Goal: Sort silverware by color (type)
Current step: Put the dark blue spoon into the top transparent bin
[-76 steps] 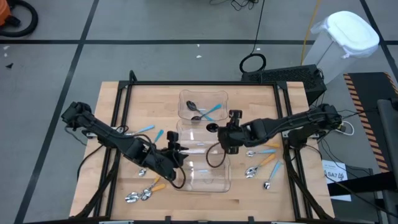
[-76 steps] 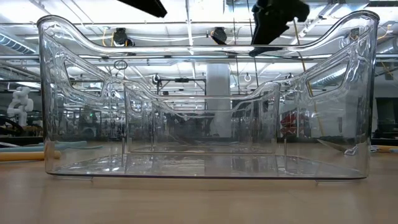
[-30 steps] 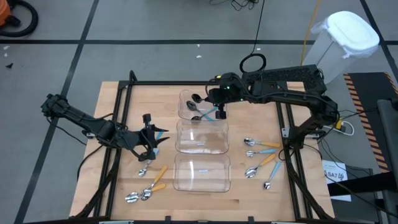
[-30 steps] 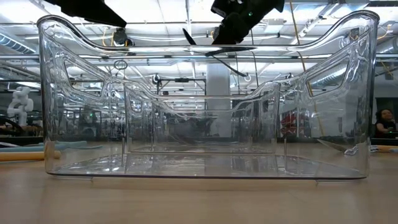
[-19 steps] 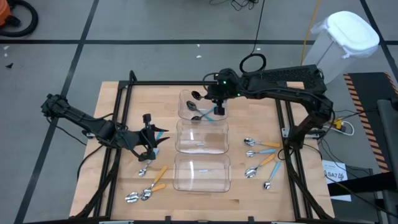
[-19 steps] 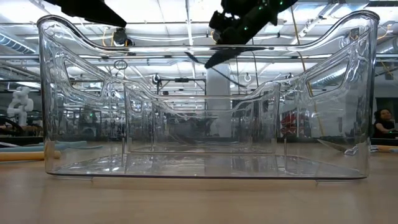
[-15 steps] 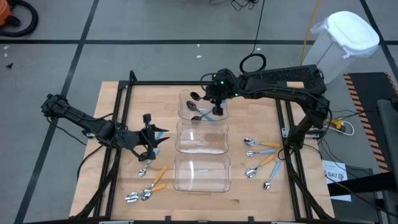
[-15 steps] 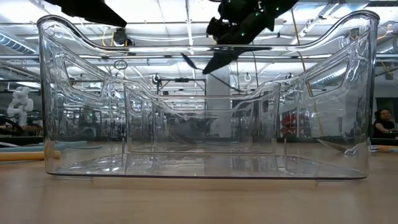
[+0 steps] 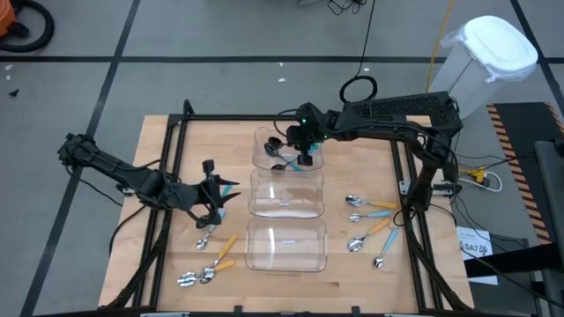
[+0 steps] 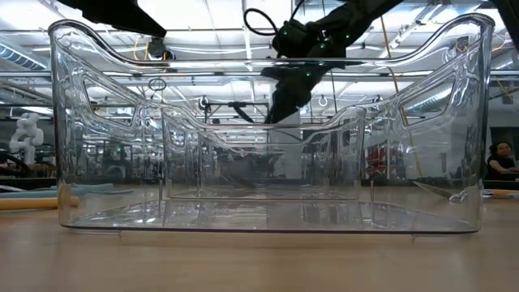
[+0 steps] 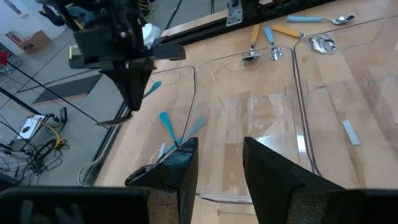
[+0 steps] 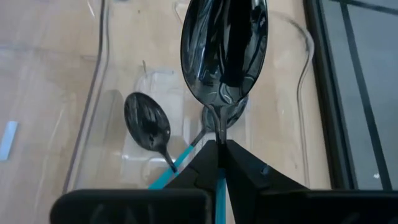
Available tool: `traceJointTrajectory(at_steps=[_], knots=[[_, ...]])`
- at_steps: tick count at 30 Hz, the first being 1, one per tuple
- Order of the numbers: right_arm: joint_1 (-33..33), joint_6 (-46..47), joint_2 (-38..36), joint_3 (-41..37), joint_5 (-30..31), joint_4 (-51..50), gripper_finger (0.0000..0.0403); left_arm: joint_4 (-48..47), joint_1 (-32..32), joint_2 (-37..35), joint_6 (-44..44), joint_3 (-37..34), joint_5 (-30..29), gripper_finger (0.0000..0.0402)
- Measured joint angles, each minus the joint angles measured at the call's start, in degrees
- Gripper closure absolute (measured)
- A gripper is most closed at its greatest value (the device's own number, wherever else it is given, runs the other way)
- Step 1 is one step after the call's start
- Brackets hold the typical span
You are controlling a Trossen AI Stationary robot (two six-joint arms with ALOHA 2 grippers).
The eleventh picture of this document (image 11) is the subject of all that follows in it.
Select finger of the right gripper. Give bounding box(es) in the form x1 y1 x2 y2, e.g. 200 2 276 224
102 70 133 110
130 67 155 111

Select silver spoon orange handle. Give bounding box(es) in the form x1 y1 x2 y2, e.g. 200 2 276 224
272 24 338 55
241 24 262 62

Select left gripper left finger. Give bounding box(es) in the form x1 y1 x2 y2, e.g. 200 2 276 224
124 137 199 224

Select silver spoon light-blue handle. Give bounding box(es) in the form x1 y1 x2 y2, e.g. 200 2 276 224
285 14 356 26
263 26 284 62

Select black hazard-striped floor mat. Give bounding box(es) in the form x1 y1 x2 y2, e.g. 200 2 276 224
32 73 104 108

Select clear plastic bin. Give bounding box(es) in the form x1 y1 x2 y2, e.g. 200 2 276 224
77 65 197 187
292 15 398 191
183 46 315 203

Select brown cardboard box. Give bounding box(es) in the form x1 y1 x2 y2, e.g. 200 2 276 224
17 29 52 54

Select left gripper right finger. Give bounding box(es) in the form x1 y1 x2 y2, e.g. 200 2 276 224
243 137 366 224

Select white lidded trash bin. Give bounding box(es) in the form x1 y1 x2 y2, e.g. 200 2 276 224
141 23 162 47

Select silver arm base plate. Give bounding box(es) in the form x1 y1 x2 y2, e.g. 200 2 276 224
226 0 243 27

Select person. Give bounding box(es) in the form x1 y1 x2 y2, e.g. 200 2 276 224
34 0 94 29

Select yellow power cord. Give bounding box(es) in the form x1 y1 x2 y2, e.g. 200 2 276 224
29 116 65 149

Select tangled black floor cables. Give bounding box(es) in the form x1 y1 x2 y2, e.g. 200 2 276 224
0 105 71 183

